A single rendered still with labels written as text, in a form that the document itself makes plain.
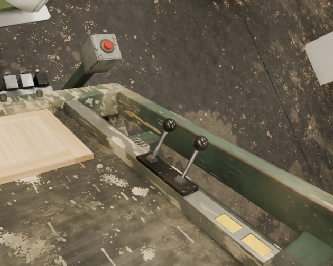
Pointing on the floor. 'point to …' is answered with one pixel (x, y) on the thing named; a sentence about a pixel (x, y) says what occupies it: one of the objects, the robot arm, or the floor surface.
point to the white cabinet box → (327, 56)
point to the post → (77, 78)
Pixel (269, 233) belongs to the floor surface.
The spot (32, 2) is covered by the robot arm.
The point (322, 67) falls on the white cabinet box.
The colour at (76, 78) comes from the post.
